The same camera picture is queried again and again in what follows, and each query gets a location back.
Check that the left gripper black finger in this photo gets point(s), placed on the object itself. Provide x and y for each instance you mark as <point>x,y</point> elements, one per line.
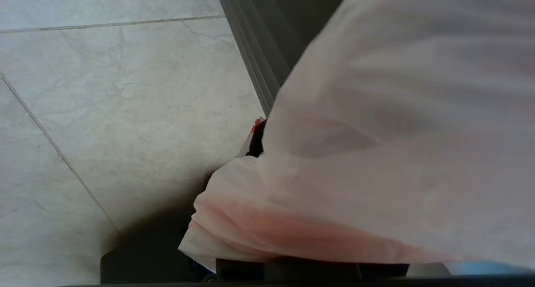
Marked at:
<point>257,140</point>

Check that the white trash bag red cartoon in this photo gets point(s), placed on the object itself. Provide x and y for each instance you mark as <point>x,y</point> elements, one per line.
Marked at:
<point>376,132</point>

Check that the black trash bin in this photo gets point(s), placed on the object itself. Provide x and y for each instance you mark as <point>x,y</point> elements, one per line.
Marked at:
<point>267,36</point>

